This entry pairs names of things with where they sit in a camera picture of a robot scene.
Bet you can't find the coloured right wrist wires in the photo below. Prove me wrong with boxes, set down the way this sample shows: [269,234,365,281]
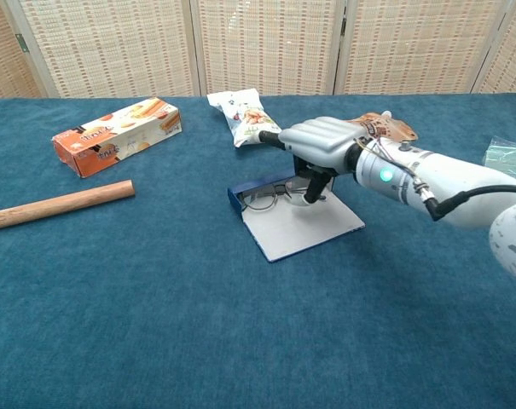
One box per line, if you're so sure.
[354,135,416,180]

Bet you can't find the blue table cloth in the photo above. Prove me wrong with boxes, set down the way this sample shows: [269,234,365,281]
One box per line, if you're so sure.
[0,92,516,409]

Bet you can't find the black eyeglasses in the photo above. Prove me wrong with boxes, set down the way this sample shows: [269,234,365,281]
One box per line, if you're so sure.
[238,181,327,212]

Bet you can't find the white nut snack bag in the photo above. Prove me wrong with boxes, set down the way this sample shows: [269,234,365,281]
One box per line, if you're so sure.
[206,88,283,148]

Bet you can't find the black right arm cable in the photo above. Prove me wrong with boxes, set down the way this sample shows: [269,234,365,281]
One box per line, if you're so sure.
[426,185,516,222]

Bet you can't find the blue glasses case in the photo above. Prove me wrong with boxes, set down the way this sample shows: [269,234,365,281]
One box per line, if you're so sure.
[227,168,366,263]

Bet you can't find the green dustpan in plastic bag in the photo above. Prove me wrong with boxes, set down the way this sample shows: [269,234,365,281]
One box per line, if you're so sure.
[481,135,516,185]

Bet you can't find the orange biscuit carton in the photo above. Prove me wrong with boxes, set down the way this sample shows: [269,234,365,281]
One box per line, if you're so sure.
[51,96,183,179]

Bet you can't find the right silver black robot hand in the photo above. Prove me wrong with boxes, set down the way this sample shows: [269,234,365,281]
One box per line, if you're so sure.
[257,115,363,205]

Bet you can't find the orange spout pouch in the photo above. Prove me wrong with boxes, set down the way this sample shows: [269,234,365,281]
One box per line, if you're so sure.
[346,110,420,144]

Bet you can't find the wooden rolling pin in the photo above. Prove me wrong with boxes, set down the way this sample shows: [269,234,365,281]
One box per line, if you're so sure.
[0,179,136,233]

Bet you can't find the woven bamboo screen panel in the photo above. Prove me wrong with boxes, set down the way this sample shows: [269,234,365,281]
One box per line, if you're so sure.
[0,0,43,100]
[332,0,514,95]
[188,0,348,97]
[3,0,206,99]
[470,0,516,95]

